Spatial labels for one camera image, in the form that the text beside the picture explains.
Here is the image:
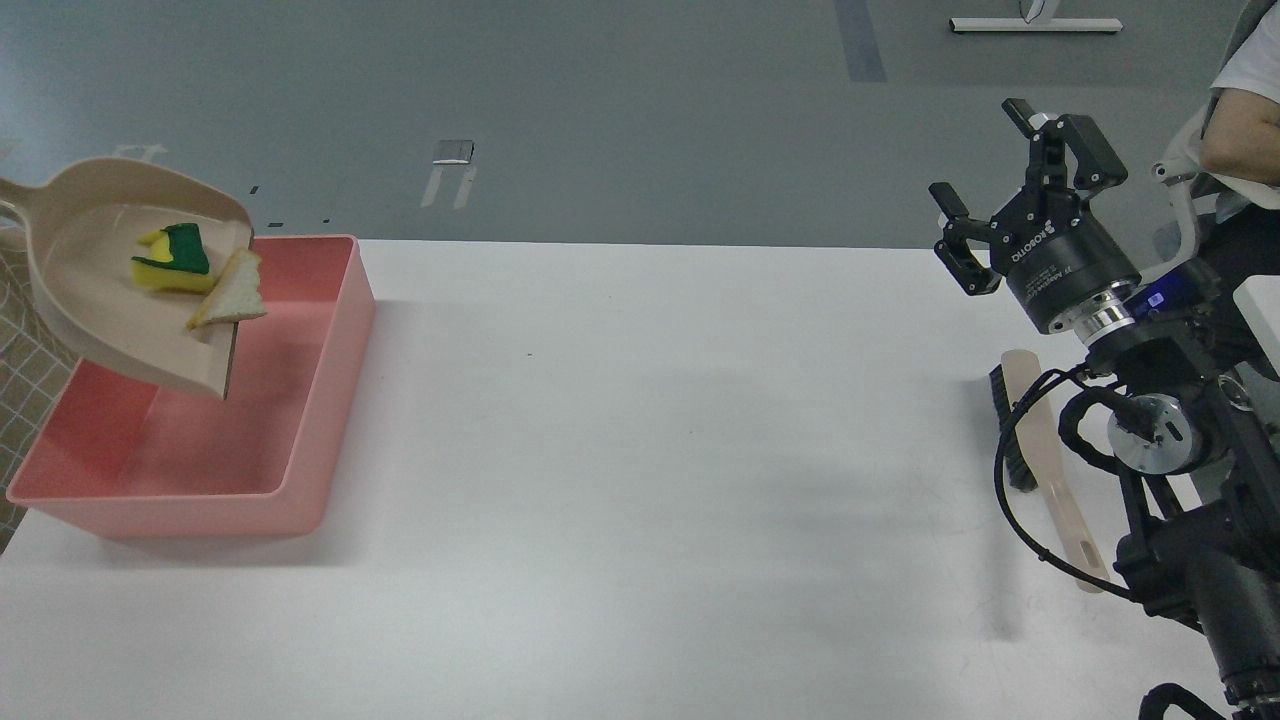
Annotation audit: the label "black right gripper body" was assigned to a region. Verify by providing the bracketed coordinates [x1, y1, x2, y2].
[989, 188, 1139, 334]

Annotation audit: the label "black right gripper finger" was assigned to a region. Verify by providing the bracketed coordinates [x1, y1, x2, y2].
[1001, 97, 1129, 195]
[928, 182, 1001, 296]

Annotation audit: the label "beige hand brush black bristles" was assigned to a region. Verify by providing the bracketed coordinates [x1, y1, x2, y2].
[989, 348, 1110, 582]

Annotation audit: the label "toast bread slice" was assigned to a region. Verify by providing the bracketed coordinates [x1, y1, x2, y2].
[186, 249, 268, 331]

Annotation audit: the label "yellow green sponge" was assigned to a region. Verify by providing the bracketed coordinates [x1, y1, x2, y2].
[129, 222, 216, 293]

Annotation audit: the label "beige plastic dustpan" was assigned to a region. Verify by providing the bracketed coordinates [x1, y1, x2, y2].
[1, 158, 253, 398]

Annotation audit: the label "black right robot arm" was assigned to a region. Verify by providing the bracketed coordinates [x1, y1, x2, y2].
[929, 97, 1277, 719]

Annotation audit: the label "pink plastic bin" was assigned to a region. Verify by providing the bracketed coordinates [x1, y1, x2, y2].
[6, 236, 376, 539]

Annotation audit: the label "white office chair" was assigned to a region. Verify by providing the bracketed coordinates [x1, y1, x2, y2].
[1140, 100, 1280, 297]

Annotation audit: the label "white bar on floor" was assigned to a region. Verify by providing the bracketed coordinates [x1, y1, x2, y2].
[948, 17, 1124, 35]

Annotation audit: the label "beige checkered cloth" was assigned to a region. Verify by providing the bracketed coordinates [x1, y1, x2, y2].
[1, 225, 76, 550]

